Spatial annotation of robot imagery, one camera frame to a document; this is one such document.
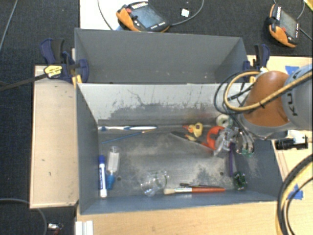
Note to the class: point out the white tape roll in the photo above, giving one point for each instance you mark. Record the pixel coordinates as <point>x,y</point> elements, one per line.
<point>222,121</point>

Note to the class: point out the purple stick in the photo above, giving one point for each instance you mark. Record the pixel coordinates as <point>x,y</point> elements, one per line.
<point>231,163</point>

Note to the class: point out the yellow rubber duck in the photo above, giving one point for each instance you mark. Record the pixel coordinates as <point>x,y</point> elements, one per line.
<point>195,130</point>

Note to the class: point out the small green and black toy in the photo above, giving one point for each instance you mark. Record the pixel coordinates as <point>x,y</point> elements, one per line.
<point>240,180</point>

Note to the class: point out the thin black paintbrush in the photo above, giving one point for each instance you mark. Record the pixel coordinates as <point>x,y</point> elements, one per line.
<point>195,185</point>

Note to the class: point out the clear glass cup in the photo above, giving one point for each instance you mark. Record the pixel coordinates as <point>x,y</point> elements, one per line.
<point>154,182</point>

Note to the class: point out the white and blue toothbrush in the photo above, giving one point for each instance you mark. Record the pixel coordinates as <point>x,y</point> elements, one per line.
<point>137,128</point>

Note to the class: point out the thin blue stick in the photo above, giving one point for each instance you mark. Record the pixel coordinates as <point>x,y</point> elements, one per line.
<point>122,137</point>

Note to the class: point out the grey metal bin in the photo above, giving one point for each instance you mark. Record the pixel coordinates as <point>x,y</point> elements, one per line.
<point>156,57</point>

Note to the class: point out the blue and white marker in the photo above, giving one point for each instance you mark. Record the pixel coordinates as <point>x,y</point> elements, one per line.
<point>102,175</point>

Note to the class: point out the pale wood flat board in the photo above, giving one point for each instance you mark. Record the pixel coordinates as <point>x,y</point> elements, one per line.
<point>53,143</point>

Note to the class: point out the black cylinder on white bracket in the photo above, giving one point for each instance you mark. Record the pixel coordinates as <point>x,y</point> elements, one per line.
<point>287,144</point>

